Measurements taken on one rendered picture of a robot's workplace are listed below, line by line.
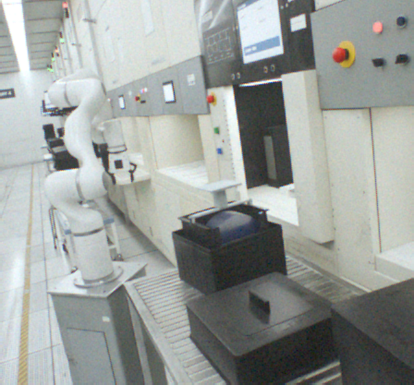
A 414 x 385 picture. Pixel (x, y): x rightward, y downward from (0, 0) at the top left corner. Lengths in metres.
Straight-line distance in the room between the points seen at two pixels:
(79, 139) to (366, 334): 1.25
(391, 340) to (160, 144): 2.90
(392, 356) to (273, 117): 1.74
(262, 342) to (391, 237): 0.55
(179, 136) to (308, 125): 2.23
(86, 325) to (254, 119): 1.24
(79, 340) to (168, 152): 2.01
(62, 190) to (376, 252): 1.05
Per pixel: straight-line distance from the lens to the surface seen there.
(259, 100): 2.21
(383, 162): 1.26
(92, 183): 1.56
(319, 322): 1.01
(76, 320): 1.71
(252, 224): 1.40
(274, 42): 1.51
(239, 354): 0.93
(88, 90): 1.73
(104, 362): 1.73
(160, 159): 3.41
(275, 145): 2.09
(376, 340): 0.67
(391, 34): 1.10
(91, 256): 1.64
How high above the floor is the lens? 1.38
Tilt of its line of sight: 11 degrees down
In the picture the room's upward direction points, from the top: 9 degrees counter-clockwise
